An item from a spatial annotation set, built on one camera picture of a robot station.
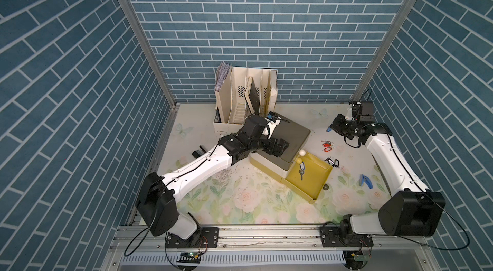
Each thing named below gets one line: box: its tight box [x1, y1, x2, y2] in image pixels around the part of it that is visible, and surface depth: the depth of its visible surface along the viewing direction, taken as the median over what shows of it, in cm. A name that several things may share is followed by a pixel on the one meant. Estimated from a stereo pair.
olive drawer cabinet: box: [249, 116, 311, 183], surface depth 81 cm
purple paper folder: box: [214, 61, 232, 92], surface depth 94 cm
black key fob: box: [322, 157, 340, 168], surface depth 98 cm
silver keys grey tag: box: [298, 161, 306, 181], surface depth 93 cm
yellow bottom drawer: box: [281, 152, 333, 205], surface depth 90 cm
